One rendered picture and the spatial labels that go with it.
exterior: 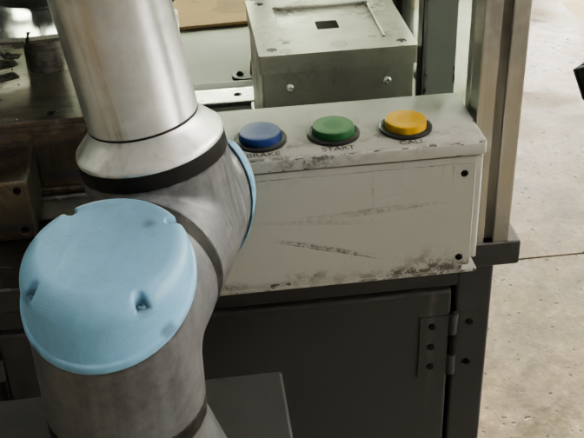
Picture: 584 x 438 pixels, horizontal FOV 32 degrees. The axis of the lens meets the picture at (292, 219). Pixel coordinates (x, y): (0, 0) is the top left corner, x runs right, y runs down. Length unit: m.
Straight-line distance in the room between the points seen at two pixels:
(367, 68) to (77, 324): 0.60
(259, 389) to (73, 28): 0.36
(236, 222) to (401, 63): 0.43
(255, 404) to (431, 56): 0.42
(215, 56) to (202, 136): 0.78
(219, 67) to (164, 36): 0.77
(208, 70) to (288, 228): 0.56
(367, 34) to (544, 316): 1.16
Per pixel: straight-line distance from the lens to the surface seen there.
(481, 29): 0.97
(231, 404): 0.88
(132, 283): 0.65
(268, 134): 0.94
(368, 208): 0.97
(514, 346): 2.14
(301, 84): 1.15
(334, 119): 0.97
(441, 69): 1.09
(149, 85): 0.72
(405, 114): 0.98
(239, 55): 1.53
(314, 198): 0.95
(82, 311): 0.64
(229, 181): 0.78
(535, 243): 2.46
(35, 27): 1.13
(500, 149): 1.03
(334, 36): 1.18
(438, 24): 1.07
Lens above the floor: 1.34
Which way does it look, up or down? 32 degrees down
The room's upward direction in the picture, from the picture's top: 2 degrees counter-clockwise
